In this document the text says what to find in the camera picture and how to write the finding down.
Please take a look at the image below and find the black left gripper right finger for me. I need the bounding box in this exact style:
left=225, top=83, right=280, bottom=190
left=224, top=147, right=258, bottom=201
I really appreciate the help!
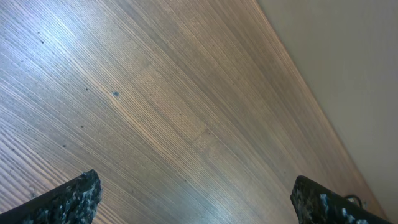
left=290, top=175, right=391, bottom=224

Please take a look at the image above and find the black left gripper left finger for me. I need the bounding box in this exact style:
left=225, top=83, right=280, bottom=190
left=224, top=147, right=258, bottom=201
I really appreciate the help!
left=1, top=169, right=103, bottom=224

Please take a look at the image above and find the black separated cable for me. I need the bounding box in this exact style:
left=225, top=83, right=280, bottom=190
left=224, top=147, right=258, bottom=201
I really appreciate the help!
left=344, top=194, right=368, bottom=209

